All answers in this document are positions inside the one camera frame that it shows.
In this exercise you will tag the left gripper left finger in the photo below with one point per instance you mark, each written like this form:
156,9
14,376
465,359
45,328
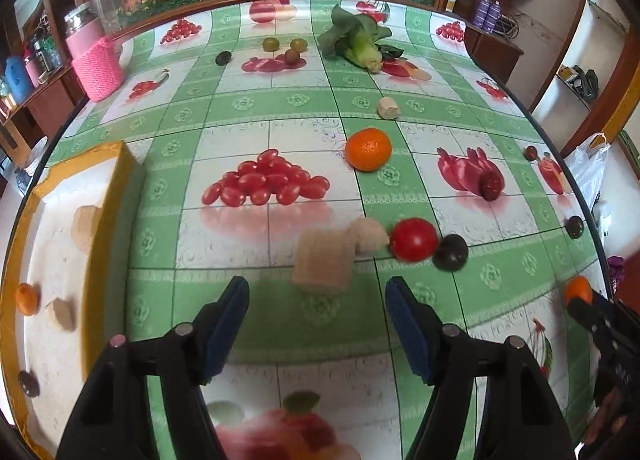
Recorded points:
220,323

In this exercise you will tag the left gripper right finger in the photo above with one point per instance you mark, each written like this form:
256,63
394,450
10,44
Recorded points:
419,330

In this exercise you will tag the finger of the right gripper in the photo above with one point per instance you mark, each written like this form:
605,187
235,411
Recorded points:
593,317

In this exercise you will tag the small orange tangerine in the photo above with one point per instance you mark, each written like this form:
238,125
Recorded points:
578,287

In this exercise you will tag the dark plum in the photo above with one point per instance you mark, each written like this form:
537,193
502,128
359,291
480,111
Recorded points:
451,254
574,226

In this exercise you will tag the red tomato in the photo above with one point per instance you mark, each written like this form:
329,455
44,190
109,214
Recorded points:
413,240

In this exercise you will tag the beige foam cylinder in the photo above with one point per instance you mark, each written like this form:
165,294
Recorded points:
369,236

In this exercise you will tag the large beige foam block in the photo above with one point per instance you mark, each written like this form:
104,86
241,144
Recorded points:
323,261

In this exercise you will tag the beige foam wedge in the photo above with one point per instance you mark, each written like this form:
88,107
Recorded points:
60,315

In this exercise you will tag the round beige foam piece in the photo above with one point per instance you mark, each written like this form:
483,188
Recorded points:
85,222

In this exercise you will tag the large orange tangerine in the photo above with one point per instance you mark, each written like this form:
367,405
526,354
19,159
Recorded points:
368,150

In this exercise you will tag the dark passion fruit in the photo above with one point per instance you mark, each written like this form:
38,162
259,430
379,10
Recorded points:
28,383

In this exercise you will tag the small beige foam cube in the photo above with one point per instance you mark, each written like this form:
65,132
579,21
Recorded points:
387,108

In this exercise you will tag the right hand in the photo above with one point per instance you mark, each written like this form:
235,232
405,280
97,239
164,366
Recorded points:
606,418

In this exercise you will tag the dark plum at edge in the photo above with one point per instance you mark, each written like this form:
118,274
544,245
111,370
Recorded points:
574,226

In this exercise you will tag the white foam tray yellow rim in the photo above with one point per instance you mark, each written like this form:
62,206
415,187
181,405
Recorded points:
43,254

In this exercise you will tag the white plastic bag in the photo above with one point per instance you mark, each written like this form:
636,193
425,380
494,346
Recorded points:
587,163

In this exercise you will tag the dark small fruit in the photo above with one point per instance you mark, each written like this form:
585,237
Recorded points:
223,58

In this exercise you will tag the wooden cabinet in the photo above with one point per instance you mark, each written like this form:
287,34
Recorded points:
42,114

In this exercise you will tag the green grape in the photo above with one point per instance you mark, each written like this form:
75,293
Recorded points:
299,44
270,44

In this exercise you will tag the pink knitted jar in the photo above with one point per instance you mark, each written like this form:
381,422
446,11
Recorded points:
94,57

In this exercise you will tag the green leafy vegetable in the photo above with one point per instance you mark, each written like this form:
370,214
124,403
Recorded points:
357,38

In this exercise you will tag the blue thermos jug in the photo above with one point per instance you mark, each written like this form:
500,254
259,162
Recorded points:
19,81

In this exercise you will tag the pink bottle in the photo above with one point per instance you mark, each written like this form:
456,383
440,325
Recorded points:
32,66

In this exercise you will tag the purple bottles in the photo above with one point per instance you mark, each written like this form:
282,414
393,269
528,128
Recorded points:
486,15

